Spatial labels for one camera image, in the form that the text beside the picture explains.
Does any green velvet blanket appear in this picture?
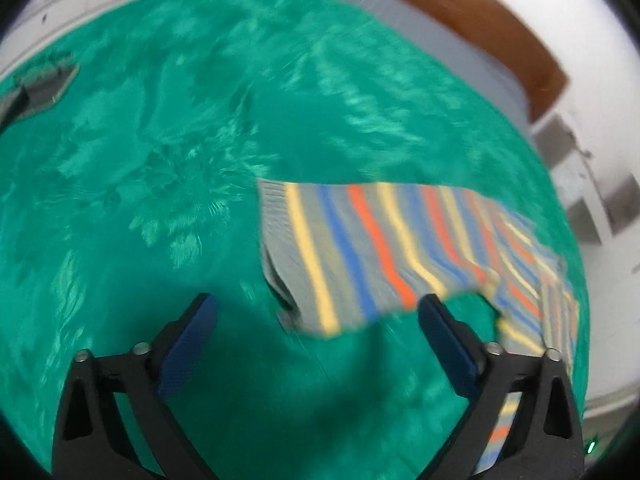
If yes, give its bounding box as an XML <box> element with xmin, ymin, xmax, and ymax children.
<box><xmin>0</xmin><ymin>0</ymin><xmax>593</xmax><ymax>480</ymax></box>

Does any white built-in desk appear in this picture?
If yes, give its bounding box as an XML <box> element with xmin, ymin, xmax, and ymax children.
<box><xmin>530</xmin><ymin>112</ymin><xmax>640</xmax><ymax>247</ymax></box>

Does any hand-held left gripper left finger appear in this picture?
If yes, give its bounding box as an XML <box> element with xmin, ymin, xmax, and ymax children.
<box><xmin>51</xmin><ymin>292</ymin><xmax>221</xmax><ymax>480</ymax></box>

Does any white drawer cabinet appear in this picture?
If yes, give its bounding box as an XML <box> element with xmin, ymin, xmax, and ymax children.
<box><xmin>0</xmin><ymin>0</ymin><xmax>201</xmax><ymax>78</ymax></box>

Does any striped knit sweater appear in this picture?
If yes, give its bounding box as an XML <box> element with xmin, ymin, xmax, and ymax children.
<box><xmin>256</xmin><ymin>178</ymin><xmax>581</xmax><ymax>476</ymax></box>

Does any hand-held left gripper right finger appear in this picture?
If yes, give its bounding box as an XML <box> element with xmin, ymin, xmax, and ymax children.
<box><xmin>419</xmin><ymin>294</ymin><xmax>587</xmax><ymax>480</ymax></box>

